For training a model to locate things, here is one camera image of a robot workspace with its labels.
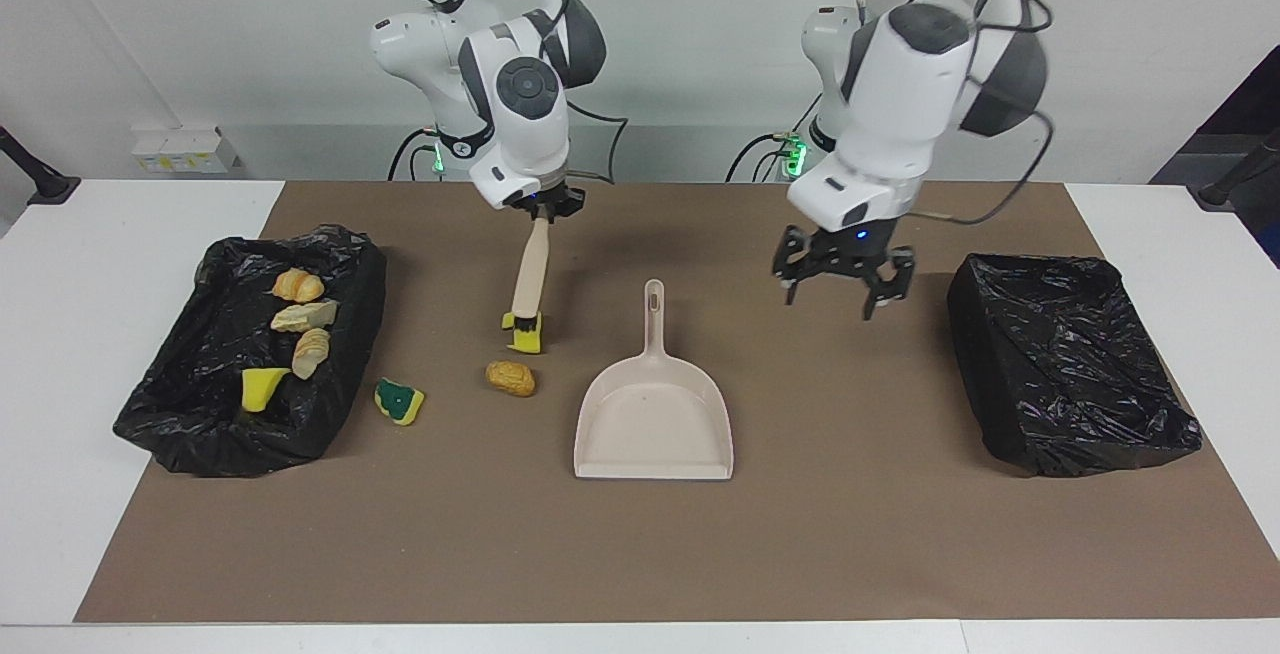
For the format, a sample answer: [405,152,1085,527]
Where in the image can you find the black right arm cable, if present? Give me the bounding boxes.
[345,0,631,185]

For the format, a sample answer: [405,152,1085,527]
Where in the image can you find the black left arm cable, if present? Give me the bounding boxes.
[855,0,1057,227]

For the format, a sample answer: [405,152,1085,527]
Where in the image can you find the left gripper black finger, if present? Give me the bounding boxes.
[772,229,813,307]
[866,248,916,321]

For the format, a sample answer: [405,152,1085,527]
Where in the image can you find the beige brush black bristles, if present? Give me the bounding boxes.
[501,217,553,333]

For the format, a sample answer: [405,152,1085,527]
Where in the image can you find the brown potato shaped bread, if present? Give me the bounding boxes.
[485,360,537,398]

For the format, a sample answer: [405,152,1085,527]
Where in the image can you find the beige plastic dustpan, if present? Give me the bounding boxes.
[573,279,735,481]

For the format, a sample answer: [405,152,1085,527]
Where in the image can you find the tan bread chunk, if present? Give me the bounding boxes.
[271,299,340,334]

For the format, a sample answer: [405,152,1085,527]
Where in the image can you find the brown table mat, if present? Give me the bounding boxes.
[75,182,1280,625]

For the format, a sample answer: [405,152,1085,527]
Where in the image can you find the bin with smooth black bag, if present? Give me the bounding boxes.
[947,253,1204,478]

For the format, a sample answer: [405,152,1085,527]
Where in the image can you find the orange striped croissant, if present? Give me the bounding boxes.
[271,268,326,304]

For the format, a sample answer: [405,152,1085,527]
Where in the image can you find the white wall socket box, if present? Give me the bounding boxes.
[130,126,241,175]

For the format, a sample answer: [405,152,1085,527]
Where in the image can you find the green topped yellow sponge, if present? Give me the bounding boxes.
[374,378,426,427]

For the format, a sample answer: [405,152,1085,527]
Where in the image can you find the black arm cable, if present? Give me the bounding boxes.
[855,0,1057,227]
[345,0,631,185]

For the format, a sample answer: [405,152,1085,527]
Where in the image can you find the pale bread chunk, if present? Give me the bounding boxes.
[291,328,332,381]

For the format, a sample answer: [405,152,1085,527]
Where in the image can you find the black base cable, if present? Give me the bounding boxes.
[388,127,443,182]
[725,131,801,183]

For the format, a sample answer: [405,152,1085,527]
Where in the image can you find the bin with crumpled black bag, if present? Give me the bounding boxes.
[113,224,388,478]

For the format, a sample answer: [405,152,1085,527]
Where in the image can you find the small yellow green sponge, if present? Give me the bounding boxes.
[241,367,291,413]

